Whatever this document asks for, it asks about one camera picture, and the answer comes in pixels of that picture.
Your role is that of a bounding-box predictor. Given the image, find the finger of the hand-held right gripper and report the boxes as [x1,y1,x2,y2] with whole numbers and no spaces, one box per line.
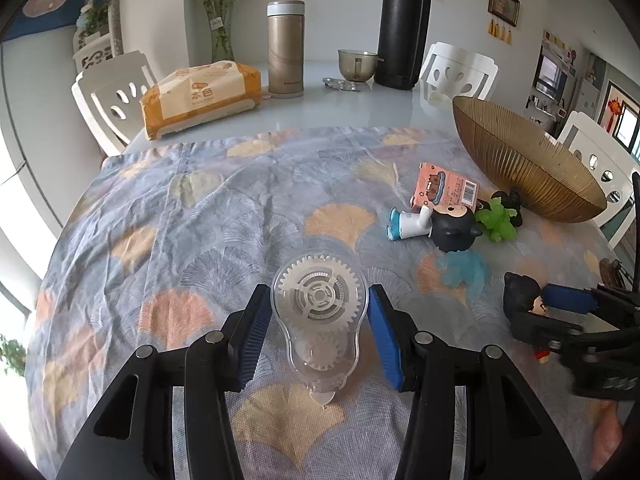
[510,311,585,357]
[542,282,640,314]

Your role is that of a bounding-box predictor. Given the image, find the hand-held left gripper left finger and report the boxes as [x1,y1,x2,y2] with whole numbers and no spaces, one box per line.
[55,283,274,480]

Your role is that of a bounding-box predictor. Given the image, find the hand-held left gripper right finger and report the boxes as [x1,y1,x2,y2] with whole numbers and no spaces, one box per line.
[366,283,583,480]

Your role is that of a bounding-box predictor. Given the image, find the red robed black-haired figurine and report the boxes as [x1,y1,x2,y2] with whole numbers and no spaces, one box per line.
[502,271,556,363]

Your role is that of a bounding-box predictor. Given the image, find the clear correction tape dispenser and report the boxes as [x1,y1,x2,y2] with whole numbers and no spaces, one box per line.
[270,250,369,408]

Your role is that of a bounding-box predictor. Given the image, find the green translucent figure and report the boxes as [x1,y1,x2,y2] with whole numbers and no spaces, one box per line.
[474,197,518,244]

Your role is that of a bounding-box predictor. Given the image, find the black monster figure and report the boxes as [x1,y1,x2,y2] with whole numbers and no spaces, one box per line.
[492,189,524,228]

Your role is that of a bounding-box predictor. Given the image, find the black-headed white-bodied figurine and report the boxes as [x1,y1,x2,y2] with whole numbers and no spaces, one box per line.
[386,203,485,252]

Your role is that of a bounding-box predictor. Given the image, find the brown ribbed glass bowl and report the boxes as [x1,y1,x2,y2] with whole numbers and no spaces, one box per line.
[452,96,608,223]

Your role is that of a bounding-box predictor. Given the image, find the pink card box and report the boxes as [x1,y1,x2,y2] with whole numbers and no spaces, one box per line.
[411,162,481,209]

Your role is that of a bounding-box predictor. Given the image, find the person's right hand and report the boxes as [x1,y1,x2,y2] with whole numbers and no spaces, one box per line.
[589,400,628,473]

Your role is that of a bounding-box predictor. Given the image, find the brown round object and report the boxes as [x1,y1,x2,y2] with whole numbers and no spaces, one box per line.
[597,258,626,291]

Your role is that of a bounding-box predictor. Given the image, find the leaf patterned tablecloth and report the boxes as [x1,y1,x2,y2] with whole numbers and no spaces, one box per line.
[22,127,631,480]

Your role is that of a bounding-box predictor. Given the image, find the white chair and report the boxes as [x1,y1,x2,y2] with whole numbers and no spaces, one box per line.
[556,111,640,251]
[419,41,499,101]
[71,50,158,157]

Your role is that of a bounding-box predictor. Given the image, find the green potted plant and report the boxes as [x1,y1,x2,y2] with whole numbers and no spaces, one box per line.
[0,335,26,376]

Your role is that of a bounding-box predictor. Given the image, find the orange tissue pack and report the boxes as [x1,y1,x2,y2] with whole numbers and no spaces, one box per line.
[139,60,262,142]

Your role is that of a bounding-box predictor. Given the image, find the silver blister pack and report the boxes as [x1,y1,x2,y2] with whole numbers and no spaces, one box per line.
[322,76,362,93]

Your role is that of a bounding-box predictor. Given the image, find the metal cup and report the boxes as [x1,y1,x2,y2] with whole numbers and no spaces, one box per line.
[337,49,379,84]

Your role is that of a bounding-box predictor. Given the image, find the yellow hanging tassels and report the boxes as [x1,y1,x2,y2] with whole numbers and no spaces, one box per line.
[487,19,513,43]

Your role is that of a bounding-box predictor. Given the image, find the gold thermos flask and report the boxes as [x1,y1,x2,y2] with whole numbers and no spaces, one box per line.
[266,0,306,98]

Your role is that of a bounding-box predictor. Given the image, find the black thermos flask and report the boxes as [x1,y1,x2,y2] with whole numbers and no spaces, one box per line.
[374,0,433,91]

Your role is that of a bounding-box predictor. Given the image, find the glass vase with flowers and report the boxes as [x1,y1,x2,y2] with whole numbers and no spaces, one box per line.
[185,0,261,63]

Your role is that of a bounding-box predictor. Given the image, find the white carved shelf with flowers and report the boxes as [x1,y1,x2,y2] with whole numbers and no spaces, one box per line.
[72,0,123,73]

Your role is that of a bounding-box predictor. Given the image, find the framed wall picture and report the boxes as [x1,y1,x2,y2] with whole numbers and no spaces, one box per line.
[487,0,521,27]

